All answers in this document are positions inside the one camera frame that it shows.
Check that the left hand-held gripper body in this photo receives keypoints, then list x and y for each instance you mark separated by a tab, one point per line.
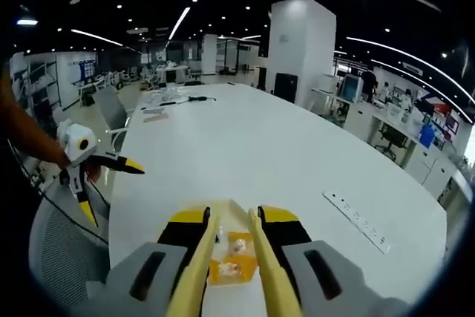
76	142

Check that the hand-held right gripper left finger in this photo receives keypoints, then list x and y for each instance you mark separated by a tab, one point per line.
170	233

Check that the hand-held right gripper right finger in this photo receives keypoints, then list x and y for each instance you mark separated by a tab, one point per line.
291	235

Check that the hexagonal wooden container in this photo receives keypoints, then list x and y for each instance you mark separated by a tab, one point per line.
232	207

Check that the person's left hand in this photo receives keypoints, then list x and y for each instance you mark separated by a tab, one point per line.
93	174

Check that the grey-backed office chair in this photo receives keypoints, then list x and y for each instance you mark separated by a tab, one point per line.
109	109

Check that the grey mesh office chair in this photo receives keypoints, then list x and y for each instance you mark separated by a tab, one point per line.
63	257

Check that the white display board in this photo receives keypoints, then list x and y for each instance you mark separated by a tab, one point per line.
79	79

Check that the white built-in power strip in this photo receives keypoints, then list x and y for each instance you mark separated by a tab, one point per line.
356	220

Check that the white shelving rack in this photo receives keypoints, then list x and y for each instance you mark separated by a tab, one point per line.
37	83

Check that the row of white office chairs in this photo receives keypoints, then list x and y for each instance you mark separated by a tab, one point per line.
122	76

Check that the scattered white papers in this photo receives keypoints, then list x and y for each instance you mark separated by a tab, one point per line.
163	96

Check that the black hand tool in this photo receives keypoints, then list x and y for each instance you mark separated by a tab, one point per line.
202	99

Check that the black office chair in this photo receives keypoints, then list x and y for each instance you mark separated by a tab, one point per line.
391	139

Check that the narrow white pillar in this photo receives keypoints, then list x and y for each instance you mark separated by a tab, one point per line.
208	57

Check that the black cabinet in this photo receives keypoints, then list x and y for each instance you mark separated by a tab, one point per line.
285	87

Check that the long white cabinet counter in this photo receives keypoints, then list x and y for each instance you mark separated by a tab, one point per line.
426	168

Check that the white machine with blue panel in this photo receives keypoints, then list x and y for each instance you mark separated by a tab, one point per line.
350	87

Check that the wide white square pillar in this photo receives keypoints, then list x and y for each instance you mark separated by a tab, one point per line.
300	46

